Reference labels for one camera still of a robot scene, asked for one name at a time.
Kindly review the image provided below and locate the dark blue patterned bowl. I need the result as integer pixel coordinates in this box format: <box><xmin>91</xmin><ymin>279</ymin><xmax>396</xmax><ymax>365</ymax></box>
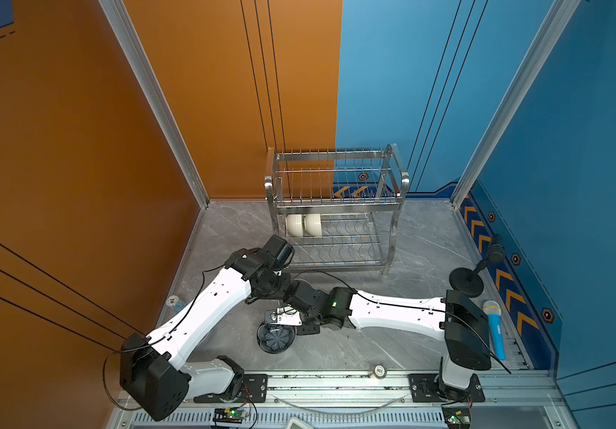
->
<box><xmin>257</xmin><ymin>323</ymin><xmax>296</xmax><ymax>354</ymax></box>

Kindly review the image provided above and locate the cream white bowl top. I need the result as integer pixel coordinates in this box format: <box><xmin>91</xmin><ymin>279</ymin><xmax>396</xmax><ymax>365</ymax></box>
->
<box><xmin>285</xmin><ymin>214</ymin><xmax>304</xmax><ymax>238</ymax></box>

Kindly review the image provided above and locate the cream white bowl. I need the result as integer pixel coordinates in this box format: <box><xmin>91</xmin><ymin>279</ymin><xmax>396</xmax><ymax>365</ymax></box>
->
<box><xmin>285</xmin><ymin>214</ymin><xmax>304</xmax><ymax>238</ymax></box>
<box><xmin>304</xmin><ymin>214</ymin><xmax>323</xmax><ymax>238</ymax></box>

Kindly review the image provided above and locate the stainless steel dish rack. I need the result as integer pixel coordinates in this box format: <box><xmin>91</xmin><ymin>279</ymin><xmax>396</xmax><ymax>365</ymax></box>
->
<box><xmin>264</xmin><ymin>144</ymin><xmax>410</xmax><ymax>275</ymax></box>

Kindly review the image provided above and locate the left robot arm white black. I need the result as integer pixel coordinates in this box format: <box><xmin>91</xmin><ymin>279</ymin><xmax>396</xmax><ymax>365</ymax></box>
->
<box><xmin>117</xmin><ymin>235</ymin><xmax>294</xmax><ymax>421</ymax></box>

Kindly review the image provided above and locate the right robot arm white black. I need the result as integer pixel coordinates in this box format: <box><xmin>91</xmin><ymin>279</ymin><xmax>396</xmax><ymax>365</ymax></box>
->
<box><xmin>276</xmin><ymin>280</ymin><xmax>493</xmax><ymax>401</ymax></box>

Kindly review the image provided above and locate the small round silver knob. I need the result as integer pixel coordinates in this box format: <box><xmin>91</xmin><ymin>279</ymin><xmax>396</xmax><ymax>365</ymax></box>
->
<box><xmin>371</xmin><ymin>365</ymin><xmax>388</xmax><ymax>379</ymax></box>

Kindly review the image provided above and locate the green circuit board left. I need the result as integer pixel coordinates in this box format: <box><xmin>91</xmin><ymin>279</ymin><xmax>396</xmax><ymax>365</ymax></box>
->
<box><xmin>211</xmin><ymin>408</ymin><xmax>252</xmax><ymax>428</ymax></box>

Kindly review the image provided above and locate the green circuit board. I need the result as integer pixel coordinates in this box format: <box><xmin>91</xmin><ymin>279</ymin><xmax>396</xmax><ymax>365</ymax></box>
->
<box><xmin>211</xmin><ymin>408</ymin><xmax>252</xmax><ymax>428</ymax></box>
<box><xmin>442</xmin><ymin>408</ymin><xmax>472</xmax><ymax>429</ymax></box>

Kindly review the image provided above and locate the black microphone stand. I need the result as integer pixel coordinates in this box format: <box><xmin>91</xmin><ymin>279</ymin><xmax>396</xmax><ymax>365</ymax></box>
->
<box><xmin>449</xmin><ymin>234</ymin><xmax>506</xmax><ymax>298</ymax></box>

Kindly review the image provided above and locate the green circuit board right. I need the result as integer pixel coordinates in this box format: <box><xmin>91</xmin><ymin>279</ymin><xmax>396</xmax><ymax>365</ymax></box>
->
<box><xmin>442</xmin><ymin>408</ymin><xmax>472</xmax><ymax>429</ymax></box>

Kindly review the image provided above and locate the blue toy microphone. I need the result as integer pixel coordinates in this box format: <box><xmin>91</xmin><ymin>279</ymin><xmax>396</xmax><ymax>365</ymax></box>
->
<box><xmin>482</xmin><ymin>300</ymin><xmax>506</xmax><ymax>361</ymax></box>

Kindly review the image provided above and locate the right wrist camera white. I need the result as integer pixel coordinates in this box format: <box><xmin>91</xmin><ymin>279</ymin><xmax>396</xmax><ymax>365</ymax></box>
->
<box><xmin>265</xmin><ymin>309</ymin><xmax>302</xmax><ymax>326</ymax></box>

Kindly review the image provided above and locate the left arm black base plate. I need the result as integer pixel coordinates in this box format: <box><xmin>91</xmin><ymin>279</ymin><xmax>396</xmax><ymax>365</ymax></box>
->
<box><xmin>193</xmin><ymin>374</ymin><xmax>268</xmax><ymax>404</ymax></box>

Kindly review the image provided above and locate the aluminium front rail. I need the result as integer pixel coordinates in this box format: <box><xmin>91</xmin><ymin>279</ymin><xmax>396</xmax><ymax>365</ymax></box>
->
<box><xmin>108</xmin><ymin>369</ymin><xmax>577</xmax><ymax>428</ymax></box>

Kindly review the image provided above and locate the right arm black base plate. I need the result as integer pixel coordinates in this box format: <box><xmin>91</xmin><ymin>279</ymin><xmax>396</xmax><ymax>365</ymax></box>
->
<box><xmin>408</xmin><ymin>373</ymin><xmax>486</xmax><ymax>403</ymax></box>

